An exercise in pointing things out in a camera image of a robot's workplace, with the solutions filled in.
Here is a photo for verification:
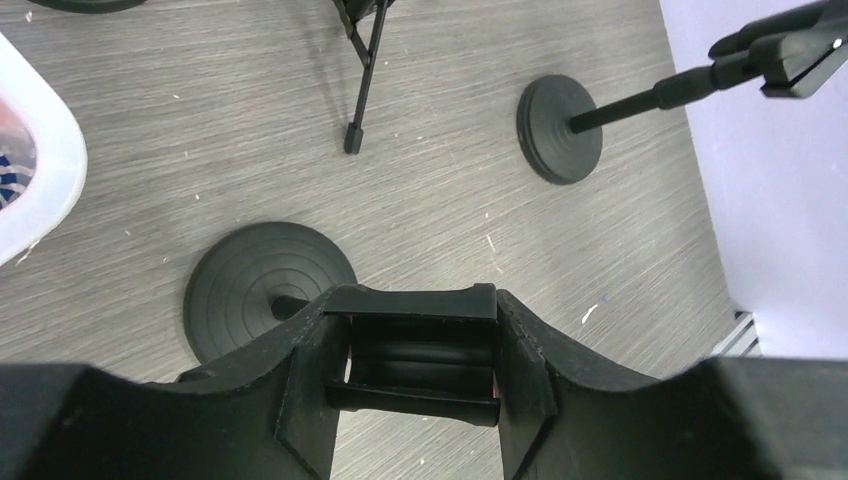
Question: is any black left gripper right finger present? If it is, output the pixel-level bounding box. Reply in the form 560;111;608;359
496;290;847;479

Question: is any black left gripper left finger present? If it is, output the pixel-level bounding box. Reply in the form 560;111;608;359
1;287;349;479

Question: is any black round-base stand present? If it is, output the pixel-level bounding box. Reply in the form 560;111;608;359
182;221;501;429
516;1;847;185
30;0;146;14

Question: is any white plastic basket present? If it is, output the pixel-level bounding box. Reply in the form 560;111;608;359
1;37;88;264

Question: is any black tripod shock-mount stand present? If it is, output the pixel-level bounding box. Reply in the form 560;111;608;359
332;0;394;155

